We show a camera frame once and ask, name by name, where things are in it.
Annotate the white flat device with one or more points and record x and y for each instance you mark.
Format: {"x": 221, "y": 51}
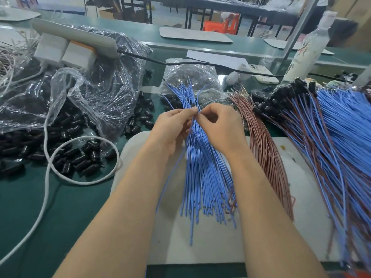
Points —
{"x": 261, "y": 74}

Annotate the short metal frame post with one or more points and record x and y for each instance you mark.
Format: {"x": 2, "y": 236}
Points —
{"x": 363, "y": 78}

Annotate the blue table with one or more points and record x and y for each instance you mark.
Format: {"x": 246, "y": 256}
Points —
{"x": 52, "y": 2}

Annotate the person's right hand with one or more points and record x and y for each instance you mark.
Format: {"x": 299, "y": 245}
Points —
{"x": 226, "y": 131}

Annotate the white work board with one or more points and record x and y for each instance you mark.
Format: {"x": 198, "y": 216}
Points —
{"x": 220, "y": 246}

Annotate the cardboard boxes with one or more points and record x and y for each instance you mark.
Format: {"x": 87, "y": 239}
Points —
{"x": 353, "y": 14}

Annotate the slanted metal frame post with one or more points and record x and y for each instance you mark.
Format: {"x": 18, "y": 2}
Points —
{"x": 301, "y": 23}

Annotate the white power strip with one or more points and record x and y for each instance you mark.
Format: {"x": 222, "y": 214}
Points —
{"x": 74, "y": 36}

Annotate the orange plastic stool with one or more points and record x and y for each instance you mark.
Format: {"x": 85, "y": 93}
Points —
{"x": 222, "y": 24}

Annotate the long black-frame table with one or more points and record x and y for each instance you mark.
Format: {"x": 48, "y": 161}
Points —
{"x": 191, "y": 2}

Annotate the large clear plastic bag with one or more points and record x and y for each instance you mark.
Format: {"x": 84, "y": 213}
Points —
{"x": 110, "y": 81}

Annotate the white spray bottle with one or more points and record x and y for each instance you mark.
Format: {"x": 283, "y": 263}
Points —
{"x": 307, "y": 52}

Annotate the person's left forearm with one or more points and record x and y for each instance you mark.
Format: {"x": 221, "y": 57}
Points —
{"x": 113, "y": 228}

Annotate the person's right forearm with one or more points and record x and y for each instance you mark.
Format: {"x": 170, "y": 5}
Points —
{"x": 275, "y": 228}

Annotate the white paper sheet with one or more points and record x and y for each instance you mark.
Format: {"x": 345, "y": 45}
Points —
{"x": 214, "y": 59}

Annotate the white computer mouse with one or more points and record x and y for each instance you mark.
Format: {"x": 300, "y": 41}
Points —
{"x": 232, "y": 79}

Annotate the white flat tray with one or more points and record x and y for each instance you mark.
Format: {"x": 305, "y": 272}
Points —
{"x": 196, "y": 35}
{"x": 275, "y": 44}
{"x": 18, "y": 14}

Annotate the person's left hand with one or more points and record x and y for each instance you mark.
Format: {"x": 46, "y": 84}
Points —
{"x": 171, "y": 131}

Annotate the small clear plastic bag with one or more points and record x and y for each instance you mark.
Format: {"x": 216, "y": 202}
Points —
{"x": 188, "y": 77}

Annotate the pile of black plastic caps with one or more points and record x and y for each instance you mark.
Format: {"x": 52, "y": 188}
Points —
{"x": 17, "y": 148}

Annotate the white orange charger adapter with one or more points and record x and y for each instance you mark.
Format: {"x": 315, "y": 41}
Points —
{"x": 78, "y": 55}

